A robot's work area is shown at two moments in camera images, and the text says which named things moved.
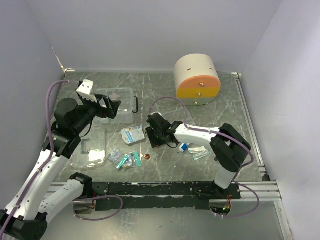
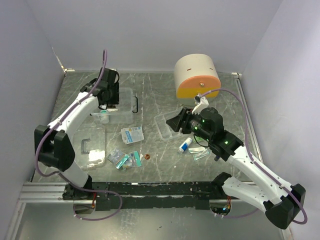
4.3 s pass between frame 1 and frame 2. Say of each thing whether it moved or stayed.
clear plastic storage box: stayed
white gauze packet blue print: stayed
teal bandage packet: stayed
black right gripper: moved
